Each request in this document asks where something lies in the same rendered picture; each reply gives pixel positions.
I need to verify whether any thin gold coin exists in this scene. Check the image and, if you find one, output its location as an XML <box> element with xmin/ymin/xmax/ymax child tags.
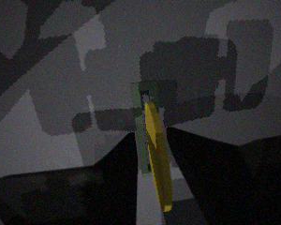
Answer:
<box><xmin>144</xmin><ymin>102</ymin><xmax>172</xmax><ymax>212</ymax></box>

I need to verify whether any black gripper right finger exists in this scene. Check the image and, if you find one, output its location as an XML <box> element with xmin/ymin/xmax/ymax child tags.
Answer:
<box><xmin>167</xmin><ymin>127</ymin><xmax>281</xmax><ymax>225</ymax></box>

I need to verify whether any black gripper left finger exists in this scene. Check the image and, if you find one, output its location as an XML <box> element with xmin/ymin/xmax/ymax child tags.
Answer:
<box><xmin>0</xmin><ymin>132</ymin><xmax>138</xmax><ymax>225</ymax></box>

